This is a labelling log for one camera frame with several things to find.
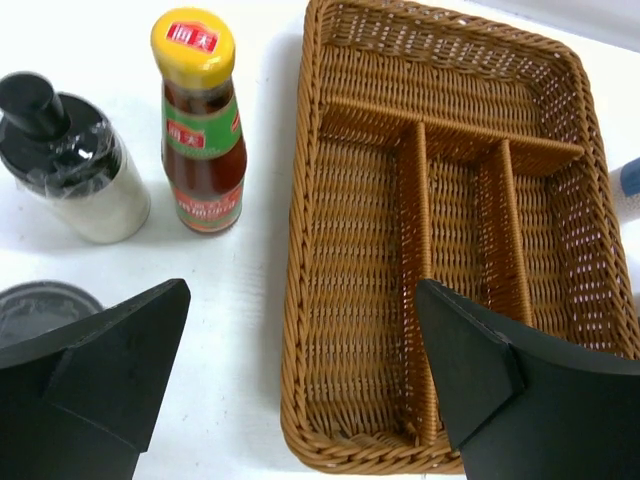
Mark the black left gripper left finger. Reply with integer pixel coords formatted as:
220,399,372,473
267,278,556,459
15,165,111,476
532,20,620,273
1,279,191,479

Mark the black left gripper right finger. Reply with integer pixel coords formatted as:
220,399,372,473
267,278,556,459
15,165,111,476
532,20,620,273
415,279,639,479

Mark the clear-lidded white spice jar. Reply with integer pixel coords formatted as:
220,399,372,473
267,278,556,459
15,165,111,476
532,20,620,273
1,280,104,348

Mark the white blue-labelled bottle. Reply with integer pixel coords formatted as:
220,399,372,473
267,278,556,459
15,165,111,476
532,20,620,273
609,158,640,224

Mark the black-capped white shaker bottle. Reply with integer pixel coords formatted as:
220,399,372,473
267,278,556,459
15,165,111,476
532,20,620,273
1,72,151,244

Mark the yellow-capped sauce bottle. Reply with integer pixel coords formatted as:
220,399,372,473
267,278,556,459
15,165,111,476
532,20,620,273
151,7,247,234

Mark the brown wicker divided basket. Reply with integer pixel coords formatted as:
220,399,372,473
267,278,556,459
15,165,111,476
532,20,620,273
280,1,639,475

